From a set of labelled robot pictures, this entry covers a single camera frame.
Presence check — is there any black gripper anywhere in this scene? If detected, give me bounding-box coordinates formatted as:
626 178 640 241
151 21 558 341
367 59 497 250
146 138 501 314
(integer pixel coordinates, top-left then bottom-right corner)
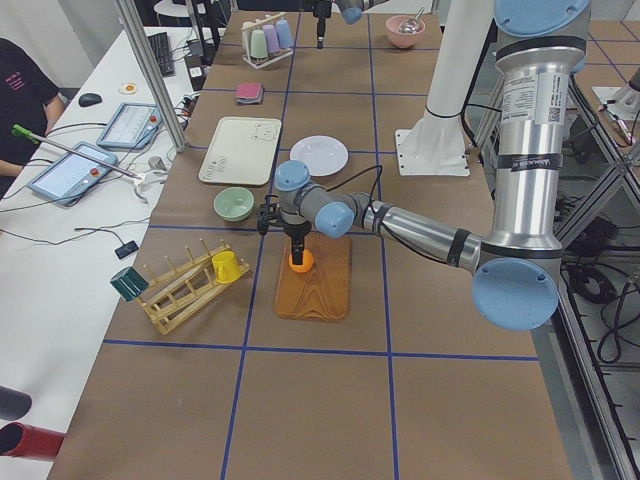
311 0 332 49
284 222 310 265

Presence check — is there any orange fruit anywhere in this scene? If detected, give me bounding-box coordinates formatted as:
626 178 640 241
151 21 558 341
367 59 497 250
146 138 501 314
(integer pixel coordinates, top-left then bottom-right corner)
288 249 314 273

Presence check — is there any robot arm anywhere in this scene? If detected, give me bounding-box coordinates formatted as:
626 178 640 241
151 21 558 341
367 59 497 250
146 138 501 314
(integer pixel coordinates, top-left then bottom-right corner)
303 0 386 49
259 1 591 330

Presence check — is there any cream bear tray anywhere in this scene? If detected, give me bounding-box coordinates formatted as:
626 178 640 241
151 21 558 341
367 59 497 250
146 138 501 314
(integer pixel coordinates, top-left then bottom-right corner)
198 116 282 186

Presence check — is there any blue cup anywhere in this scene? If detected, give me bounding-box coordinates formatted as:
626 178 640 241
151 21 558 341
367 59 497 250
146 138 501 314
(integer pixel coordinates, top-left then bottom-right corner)
275 19 294 50

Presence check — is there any wooden cutting board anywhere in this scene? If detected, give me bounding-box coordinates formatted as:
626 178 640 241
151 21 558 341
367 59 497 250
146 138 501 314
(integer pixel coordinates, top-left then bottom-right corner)
275 232 352 322

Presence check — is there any purple cup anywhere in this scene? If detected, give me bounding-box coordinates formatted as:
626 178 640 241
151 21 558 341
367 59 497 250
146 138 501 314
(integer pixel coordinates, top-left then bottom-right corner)
262 24 280 56

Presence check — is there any yellow cup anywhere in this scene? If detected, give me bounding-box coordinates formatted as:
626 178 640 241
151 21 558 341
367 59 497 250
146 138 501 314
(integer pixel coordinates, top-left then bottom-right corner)
212 250 241 284

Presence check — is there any white cup rack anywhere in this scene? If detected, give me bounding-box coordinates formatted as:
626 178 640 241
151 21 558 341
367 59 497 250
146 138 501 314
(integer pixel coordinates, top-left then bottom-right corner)
241 12 294 69

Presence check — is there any green bowl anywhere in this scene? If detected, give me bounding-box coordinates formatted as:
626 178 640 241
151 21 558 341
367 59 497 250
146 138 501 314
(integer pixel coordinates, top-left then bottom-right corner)
213 186 255 222

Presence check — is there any pink bowl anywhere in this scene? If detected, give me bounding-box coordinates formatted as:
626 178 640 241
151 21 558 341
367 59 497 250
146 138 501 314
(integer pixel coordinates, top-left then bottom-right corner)
385 15 426 49

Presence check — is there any metal spoon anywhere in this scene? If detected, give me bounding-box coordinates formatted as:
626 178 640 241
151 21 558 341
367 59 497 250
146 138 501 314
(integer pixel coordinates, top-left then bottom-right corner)
398 7 425 34

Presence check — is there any white round plate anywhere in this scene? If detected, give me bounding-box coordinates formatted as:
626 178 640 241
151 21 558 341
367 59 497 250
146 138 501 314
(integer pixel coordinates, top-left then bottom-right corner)
290 135 349 177

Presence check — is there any grey cloth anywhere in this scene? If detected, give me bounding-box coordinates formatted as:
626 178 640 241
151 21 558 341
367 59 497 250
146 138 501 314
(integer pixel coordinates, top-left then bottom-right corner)
235 84 265 106

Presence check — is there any wooden drying rack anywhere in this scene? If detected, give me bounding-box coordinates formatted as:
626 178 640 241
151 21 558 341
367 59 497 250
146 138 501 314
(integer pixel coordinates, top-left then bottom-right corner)
135 239 250 335

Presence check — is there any black keyboard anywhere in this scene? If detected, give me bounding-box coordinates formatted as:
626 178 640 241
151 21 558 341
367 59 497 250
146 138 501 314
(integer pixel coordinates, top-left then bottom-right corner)
147 32 175 77

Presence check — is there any small black sensor device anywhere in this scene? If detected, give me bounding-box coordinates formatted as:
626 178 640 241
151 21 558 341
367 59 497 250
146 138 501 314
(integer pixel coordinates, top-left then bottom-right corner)
114 241 139 260

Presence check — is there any dark green cup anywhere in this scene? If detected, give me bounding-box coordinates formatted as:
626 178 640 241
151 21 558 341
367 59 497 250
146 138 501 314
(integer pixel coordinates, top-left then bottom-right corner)
110 266 149 302

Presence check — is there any far teach pendant tablet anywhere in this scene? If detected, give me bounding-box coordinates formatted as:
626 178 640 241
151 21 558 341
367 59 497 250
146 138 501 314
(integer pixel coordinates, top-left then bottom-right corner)
96 103 162 150

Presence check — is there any teach pendant tablet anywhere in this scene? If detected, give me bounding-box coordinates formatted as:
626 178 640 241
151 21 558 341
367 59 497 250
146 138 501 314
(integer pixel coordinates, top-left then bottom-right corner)
96 103 162 150
27 142 119 206

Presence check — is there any near teach pendant tablet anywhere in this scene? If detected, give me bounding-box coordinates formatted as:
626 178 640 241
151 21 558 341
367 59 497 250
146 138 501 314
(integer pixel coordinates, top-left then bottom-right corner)
27 142 119 206

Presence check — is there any black computer mouse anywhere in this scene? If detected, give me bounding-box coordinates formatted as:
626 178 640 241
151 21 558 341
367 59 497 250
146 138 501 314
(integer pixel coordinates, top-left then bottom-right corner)
78 93 103 108

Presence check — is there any green tipped metal rod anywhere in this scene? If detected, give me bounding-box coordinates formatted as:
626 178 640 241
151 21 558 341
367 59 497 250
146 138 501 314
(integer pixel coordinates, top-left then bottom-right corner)
11 124 145 183

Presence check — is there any person in black shirt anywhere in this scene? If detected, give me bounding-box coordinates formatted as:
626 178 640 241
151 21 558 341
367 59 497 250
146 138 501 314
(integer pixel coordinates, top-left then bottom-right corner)
1 38 65 197

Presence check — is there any red cylinder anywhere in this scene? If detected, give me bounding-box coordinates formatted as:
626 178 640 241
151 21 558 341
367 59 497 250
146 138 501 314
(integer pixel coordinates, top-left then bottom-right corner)
1 422 66 461

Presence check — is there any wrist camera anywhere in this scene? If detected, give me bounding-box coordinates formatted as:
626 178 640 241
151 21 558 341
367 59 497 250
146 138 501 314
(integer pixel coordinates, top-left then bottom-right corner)
257 194 280 236

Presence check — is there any aluminium frame post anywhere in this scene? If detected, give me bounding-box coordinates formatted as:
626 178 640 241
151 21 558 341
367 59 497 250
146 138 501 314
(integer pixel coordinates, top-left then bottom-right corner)
114 0 187 153

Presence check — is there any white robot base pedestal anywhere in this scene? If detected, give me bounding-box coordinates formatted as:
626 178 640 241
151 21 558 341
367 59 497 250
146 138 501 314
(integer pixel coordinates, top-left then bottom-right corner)
395 0 494 176

